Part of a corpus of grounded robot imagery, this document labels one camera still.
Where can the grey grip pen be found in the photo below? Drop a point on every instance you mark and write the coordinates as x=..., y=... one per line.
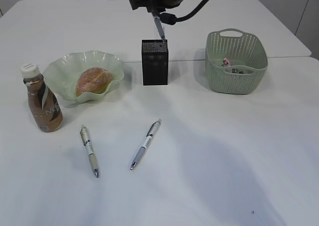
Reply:
x=145, y=145
x=159, y=27

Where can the pink paper ball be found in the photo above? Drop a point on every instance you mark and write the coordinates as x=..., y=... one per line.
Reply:
x=226, y=62

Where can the sugared bread bun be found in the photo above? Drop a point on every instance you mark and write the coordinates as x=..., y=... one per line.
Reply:
x=94, y=80

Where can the brown coffee drink bottle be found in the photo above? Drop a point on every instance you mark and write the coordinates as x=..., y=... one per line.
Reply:
x=42, y=102

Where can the black mesh pen holder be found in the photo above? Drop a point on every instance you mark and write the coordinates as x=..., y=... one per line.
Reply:
x=154, y=62

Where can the green plastic woven basket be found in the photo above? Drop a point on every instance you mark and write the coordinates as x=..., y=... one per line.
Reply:
x=245, y=51

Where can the green wavy glass plate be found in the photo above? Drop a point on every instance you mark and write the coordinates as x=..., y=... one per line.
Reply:
x=62, y=75

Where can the beige retractable pen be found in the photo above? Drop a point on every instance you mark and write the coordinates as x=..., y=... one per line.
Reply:
x=86, y=139

